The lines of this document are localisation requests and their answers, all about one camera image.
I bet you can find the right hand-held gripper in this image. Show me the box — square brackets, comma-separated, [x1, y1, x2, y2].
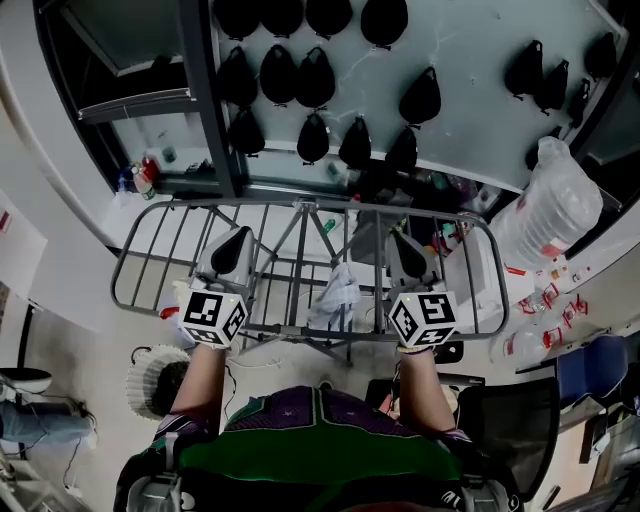
[385, 231, 459, 349]

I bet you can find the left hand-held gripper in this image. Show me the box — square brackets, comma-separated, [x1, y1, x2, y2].
[178, 226, 256, 348]

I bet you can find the grey metal drying rack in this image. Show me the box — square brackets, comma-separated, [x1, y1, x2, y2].
[109, 197, 511, 369]

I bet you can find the white red-print clothes item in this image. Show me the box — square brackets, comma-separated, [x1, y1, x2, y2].
[159, 278, 201, 347]

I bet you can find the white checked clothes item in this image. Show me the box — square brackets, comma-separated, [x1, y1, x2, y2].
[307, 262, 362, 332]

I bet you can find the person's left forearm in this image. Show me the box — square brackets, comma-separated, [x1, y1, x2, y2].
[169, 344, 229, 424]

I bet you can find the person's right forearm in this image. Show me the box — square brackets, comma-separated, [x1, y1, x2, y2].
[398, 349, 457, 434]

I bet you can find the white water dispenser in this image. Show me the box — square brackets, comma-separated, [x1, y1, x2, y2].
[444, 227, 536, 331]

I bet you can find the clear bottle green label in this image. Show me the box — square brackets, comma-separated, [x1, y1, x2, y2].
[130, 166, 156, 201]

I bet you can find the clear jug red label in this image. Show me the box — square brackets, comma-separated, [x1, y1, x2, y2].
[542, 294, 591, 351]
[492, 322, 549, 366]

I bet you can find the white woven laundry basket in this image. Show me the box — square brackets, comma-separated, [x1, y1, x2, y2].
[124, 343, 194, 421]

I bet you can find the black mesh office chair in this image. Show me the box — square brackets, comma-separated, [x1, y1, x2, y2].
[367, 374, 561, 501]

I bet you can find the group of black caps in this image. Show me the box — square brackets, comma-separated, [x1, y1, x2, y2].
[212, 0, 619, 174]

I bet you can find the white cap display board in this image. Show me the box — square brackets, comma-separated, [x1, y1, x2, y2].
[209, 0, 629, 194]

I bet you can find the person's green purple jersey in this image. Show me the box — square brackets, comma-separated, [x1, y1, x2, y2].
[113, 384, 524, 512]

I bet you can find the white round floor appliance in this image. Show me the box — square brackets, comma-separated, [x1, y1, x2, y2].
[0, 367, 54, 396]

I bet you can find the grey backpack shoulder strap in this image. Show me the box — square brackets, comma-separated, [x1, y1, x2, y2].
[457, 472, 511, 512]
[124, 432, 184, 512]

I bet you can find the black floor cable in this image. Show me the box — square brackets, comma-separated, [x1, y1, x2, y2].
[14, 394, 96, 491]

